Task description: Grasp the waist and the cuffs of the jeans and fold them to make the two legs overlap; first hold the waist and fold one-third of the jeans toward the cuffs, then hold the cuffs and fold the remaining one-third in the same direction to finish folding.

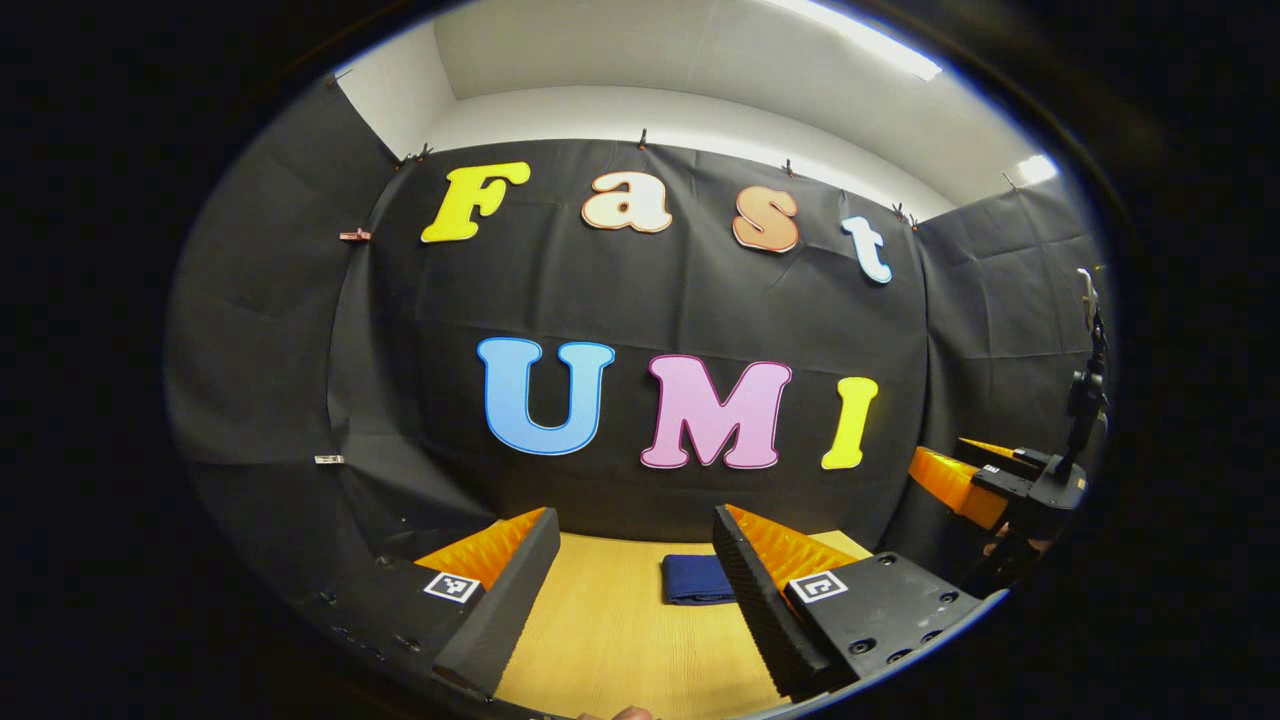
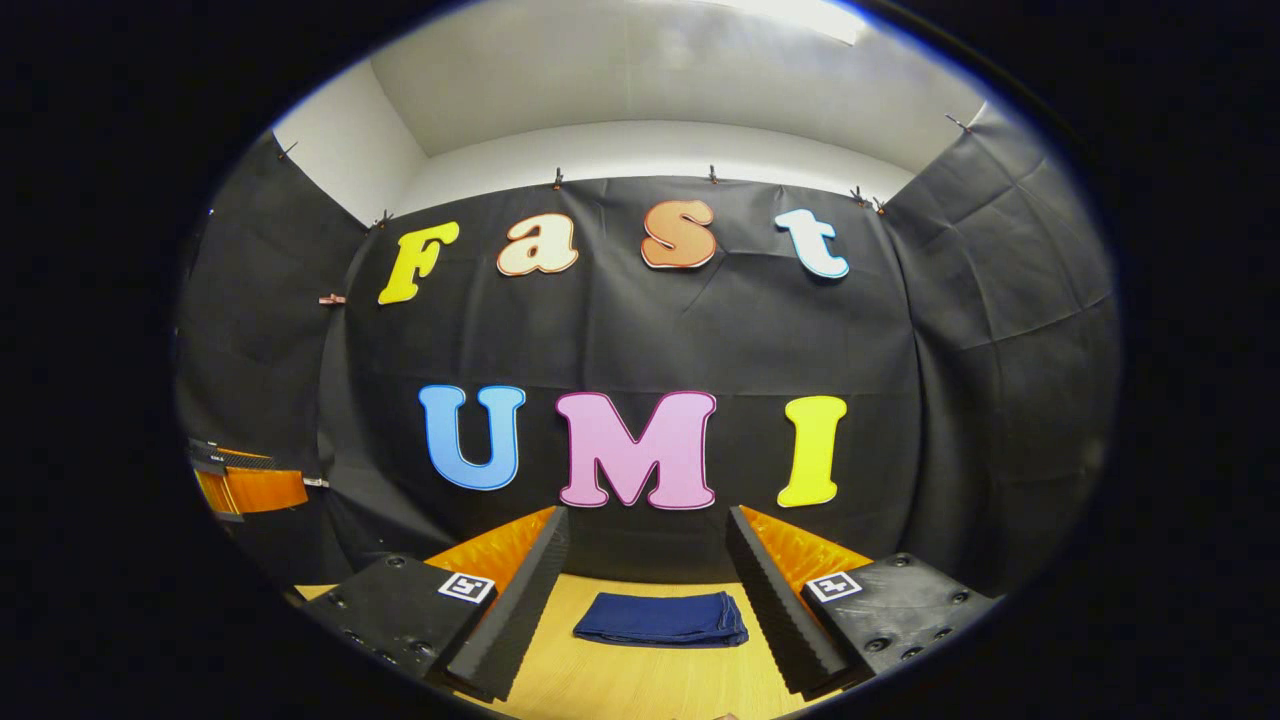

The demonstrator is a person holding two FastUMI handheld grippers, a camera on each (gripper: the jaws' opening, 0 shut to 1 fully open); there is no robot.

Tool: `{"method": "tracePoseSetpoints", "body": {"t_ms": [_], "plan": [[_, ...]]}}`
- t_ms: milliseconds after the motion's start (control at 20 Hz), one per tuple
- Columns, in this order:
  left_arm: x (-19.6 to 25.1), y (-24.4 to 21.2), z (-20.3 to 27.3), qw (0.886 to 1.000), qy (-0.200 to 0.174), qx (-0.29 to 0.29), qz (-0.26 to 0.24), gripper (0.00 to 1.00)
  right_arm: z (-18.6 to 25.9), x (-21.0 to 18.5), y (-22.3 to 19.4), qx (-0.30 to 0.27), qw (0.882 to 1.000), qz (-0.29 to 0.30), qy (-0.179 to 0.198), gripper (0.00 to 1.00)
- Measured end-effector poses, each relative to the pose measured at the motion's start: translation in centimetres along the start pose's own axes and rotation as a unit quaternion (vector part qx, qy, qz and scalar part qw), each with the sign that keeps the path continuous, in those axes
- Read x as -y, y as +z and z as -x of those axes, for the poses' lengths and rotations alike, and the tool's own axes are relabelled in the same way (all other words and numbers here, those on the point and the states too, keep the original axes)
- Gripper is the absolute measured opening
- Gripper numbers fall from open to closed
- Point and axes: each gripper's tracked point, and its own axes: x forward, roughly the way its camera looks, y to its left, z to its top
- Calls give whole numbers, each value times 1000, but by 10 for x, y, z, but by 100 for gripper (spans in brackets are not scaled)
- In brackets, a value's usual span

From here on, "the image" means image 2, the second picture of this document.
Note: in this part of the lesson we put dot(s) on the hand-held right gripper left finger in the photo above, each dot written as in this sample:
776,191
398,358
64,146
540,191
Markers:
520,600

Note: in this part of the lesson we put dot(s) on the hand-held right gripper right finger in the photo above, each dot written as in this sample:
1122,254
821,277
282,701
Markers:
775,600

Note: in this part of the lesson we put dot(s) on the black backdrop cloth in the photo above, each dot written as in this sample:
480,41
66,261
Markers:
740,330

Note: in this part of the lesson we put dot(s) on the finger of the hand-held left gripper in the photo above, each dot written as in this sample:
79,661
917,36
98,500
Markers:
260,490
230,458

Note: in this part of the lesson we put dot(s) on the blue denim jeans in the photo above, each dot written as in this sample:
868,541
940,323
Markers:
660,620

